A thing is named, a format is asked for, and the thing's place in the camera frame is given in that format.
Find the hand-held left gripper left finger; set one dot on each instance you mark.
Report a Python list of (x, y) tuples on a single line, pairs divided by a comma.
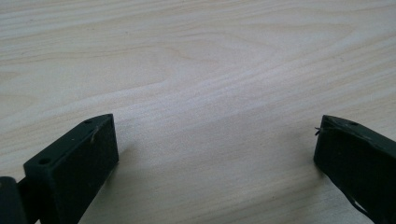
[(73, 174)]

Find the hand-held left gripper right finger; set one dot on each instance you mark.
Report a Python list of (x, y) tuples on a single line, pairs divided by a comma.
[(358, 161)]

